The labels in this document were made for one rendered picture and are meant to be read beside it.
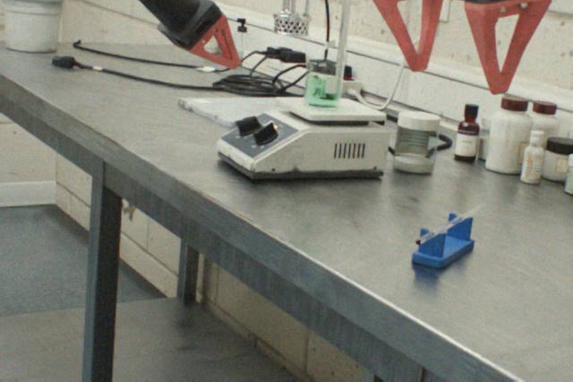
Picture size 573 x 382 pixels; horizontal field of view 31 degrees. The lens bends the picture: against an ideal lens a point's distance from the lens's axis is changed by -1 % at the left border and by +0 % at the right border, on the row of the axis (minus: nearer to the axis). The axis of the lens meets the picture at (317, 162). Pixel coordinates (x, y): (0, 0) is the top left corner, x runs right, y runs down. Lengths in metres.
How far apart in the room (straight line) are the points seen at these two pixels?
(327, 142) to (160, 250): 1.74
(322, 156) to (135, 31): 1.87
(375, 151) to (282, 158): 0.14
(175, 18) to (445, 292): 0.56
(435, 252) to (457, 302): 0.11
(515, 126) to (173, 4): 0.52
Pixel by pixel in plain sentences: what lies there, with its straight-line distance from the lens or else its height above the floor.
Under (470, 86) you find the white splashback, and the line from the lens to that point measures 1.81.
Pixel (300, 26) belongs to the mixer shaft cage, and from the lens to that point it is 1.77.
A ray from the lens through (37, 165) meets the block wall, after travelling 3.85.
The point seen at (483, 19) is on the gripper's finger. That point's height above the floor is 1.02.
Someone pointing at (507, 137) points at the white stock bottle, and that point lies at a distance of 1.53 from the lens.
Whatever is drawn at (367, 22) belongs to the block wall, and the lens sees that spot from 2.13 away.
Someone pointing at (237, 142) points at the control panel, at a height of 0.78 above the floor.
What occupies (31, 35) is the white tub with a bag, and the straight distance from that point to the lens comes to 2.32.
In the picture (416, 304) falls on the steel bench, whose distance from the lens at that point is 0.95.
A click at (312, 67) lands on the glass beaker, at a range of 1.37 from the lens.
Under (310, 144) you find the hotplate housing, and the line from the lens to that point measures 1.34.
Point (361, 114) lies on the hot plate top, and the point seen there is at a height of 0.84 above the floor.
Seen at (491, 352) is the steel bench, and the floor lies 0.75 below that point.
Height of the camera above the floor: 1.07
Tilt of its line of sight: 13 degrees down
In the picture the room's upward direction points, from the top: 6 degrees clockwise
